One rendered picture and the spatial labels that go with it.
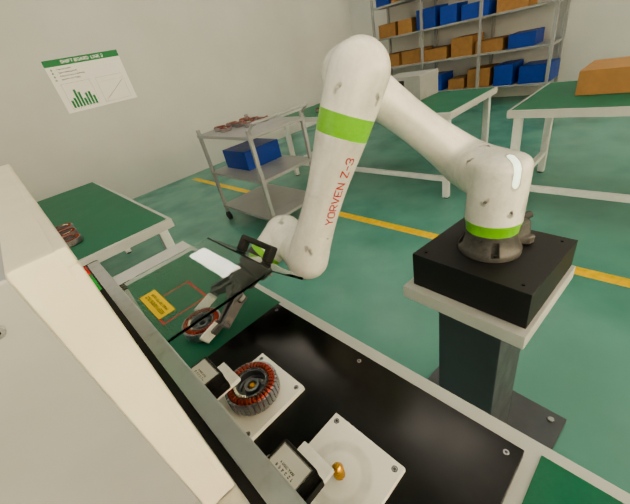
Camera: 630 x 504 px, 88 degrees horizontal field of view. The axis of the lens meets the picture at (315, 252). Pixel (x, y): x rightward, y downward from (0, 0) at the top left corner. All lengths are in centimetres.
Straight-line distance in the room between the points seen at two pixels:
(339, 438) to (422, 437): 14
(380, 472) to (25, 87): 546
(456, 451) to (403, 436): 9
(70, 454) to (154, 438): 4
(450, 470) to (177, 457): 49
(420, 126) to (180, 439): 82
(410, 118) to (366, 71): 26
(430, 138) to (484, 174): 17
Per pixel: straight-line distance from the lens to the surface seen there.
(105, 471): 23
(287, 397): 73
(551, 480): 70
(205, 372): 65
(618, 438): 172
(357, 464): 64
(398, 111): 88
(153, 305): 61
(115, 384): 19
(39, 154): 559
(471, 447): 67
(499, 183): 83
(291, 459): 51
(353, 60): 67
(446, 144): 93
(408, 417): 69
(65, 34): 576
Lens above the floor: 136
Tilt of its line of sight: 31 degrees down
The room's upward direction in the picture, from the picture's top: 13 degrees counter-clockwise
